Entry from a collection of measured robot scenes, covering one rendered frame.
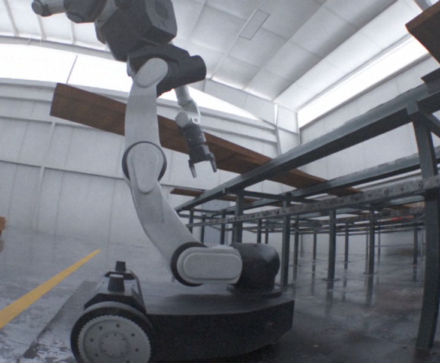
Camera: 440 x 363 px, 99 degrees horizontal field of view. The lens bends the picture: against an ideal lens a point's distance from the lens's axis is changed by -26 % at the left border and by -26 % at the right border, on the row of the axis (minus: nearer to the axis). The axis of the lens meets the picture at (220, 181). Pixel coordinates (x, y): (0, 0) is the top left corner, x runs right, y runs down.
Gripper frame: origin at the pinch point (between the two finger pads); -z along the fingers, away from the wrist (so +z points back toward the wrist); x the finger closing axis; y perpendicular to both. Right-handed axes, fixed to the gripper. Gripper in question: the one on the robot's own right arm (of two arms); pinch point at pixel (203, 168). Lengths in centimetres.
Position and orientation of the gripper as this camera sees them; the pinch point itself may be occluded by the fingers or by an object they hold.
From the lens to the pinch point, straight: 112.9
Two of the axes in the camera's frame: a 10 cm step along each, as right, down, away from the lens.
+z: -2.7, -9.6, -0.7
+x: -8.6, 2.1, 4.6
